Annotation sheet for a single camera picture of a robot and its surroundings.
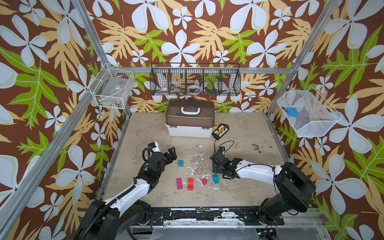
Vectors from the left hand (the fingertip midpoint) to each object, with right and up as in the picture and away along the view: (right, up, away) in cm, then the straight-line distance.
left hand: (168, 148), depth 86 cm
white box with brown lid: (+12, +18, +5) cm, 23 cm away
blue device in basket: (+73, +22, +1) cm, 76 cm away
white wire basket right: (+79, +19, -9) cm, 82 cm away
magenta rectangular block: (+7, -20, -1) cm, 21 cm away
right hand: (+29, -11, +5) cm, 31 cm away
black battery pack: (+34, +9, +22) cm, 41 cm away
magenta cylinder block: (+21, -19, -1) cm, 28 cm away
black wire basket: (+16, +44, +12) cm, 49 cm away
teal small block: (+7, -10, +6) cm, 14 cm away
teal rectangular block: (+28, -18, 0) cm, 33 cm away
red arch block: (+13, -21, -1) cm, 24 cm away
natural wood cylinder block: (+18, -14, +3) cm, 23 cm away
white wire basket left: (-33, +36, +1) cm, 49 cm away
